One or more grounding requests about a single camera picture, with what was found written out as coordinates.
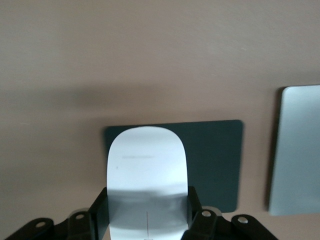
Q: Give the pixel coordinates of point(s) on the black mouse pad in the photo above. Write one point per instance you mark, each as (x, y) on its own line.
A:
(215, 162)

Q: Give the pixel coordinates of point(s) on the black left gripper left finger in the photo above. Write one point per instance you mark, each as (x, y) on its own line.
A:
(82, 227)

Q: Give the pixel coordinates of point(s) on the silver closed laptop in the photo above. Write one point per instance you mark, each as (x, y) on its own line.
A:
(297, 150)

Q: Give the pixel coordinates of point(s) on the white computer mouse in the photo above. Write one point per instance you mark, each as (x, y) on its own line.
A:
(147, 170)

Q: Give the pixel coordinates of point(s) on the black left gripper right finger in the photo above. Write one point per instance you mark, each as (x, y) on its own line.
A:
(207, 227)

